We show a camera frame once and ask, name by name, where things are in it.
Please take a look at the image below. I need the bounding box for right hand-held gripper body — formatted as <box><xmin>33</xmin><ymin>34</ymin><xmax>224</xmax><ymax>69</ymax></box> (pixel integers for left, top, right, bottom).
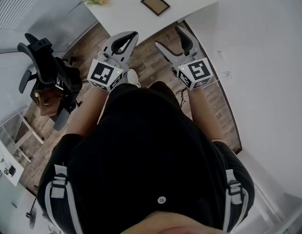
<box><xmin>170</xmin><ymin>52</ymin><xmax>214</xmax><ymax>91</ymax></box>

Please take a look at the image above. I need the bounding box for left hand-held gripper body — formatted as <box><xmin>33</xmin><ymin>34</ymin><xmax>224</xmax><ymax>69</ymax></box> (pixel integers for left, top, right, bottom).
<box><xmin>87</xmin><ymin>49</ymin><xmax>130</xmax><ymax>93</ymax></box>

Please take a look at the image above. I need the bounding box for black picture frame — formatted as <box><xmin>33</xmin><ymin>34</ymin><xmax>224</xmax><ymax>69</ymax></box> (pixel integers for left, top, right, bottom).
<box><xmin>140</xmin><ymin>0</ymin><xmax>171</xmax><ymax>17</ymax></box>

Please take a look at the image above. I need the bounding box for person's left forearm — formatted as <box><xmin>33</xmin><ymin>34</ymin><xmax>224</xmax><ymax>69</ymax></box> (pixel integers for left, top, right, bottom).
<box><xmin>65</xmin><ymin>83</ymin><xmax>111</xmax><ymax>141</ymax></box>

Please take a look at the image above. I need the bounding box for person's right forearm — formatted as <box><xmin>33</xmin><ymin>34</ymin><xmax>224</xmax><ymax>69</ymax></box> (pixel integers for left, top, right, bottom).
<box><xmin>187</xmin><ymin>85</ymin><xmax>225</xmax><ymax>141</ymax></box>

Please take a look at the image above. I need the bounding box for person's white shoe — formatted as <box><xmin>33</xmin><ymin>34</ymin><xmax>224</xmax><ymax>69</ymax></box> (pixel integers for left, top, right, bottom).
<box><xmin>127</xmin><ymin>68</ymin><xmax>142</xmax><ymax>88</ymax></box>

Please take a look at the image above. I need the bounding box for black backpack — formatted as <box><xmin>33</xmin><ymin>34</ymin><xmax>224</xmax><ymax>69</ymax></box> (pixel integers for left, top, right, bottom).
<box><xmin>54</xmin><ymin>56</ymin><xmax>83</xmax><ymax>94</ymax></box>

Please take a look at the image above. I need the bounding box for black office chair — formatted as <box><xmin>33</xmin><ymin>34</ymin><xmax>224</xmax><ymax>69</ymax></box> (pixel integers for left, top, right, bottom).
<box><xmin>17</xmin><ymin>32</ymin><xmax>83</xmax><ymax>132</ymax></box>

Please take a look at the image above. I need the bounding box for brown leather bag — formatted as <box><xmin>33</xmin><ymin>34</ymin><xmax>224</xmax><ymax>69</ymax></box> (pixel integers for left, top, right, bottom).
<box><xmin>34</xmin><ymin>88</ymin><xmax>64</xmax><ymax>117</ymax></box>

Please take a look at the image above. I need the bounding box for person's black clothing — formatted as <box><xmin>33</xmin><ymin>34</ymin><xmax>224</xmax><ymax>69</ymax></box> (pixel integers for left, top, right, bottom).
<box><xmin>37</xmin><ymin>80</ymin><xmax>256</xmax><ymax>234</ymax></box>

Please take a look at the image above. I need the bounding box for white window blind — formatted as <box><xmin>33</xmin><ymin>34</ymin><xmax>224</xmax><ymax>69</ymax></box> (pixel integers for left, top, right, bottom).
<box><xmin>0</xmin><ymin>0</ymin><xmax>46</xmax><ymax>52</ymax></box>

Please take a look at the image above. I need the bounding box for small white desk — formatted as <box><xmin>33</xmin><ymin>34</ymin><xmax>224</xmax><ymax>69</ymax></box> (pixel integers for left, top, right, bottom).
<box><xmin>0</xmin><ymin>135</ymin><xmax>25</xmax><ymax>187</ymax></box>

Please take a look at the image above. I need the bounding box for black standing fan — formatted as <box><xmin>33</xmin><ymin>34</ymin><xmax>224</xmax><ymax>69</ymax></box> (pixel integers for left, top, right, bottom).
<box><xmin>25</xmin><ymin>195</ymin><xmax>38</xmax><ymax>230</ymax></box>

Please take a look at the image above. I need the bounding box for black cable on floor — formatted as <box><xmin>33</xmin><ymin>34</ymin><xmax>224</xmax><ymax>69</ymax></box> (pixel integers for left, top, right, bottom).
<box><xmin>175</xmin><ymin>87</ymin><xmax>189</xmax><ymax>110</ymax></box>

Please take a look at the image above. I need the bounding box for white frame side table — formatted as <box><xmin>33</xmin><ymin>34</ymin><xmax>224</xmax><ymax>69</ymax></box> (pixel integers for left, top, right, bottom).
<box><xmin>11</xmin><ymin>115</ymin><xmax>45</xmax><ymax>163</ymax></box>

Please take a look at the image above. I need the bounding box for grey harness strap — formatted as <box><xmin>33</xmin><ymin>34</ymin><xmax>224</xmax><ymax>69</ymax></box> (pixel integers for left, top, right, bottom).
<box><xmin>44</xmin><ymin>164</ymin><xmax>84</xmax><ymax>234</ymax></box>
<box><xmin>222</xmin><ymin>169</ymin><xmax>249</xmax><ymax>232</ymax></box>

